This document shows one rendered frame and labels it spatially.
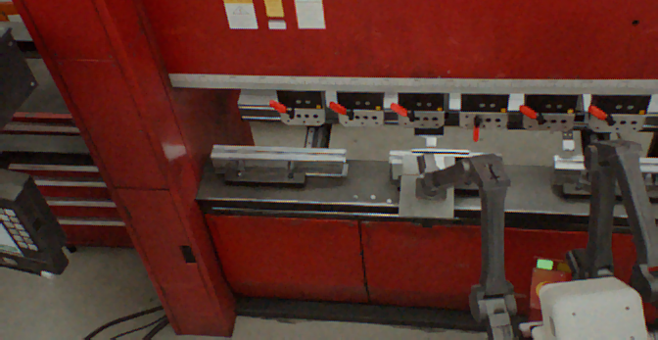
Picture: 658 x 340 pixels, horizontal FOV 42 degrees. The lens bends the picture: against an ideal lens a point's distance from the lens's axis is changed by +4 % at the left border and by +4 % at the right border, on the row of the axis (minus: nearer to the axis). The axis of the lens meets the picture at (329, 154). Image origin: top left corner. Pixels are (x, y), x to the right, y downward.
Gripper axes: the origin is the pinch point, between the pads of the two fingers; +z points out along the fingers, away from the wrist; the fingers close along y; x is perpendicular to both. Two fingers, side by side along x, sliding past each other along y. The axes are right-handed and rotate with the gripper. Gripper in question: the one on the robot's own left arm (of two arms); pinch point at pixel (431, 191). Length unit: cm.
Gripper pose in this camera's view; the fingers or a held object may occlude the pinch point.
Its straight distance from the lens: 282.0
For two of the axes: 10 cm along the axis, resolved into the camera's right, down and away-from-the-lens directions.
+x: -0.6, 9.9, -1.6
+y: -9.9, -0.4, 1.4
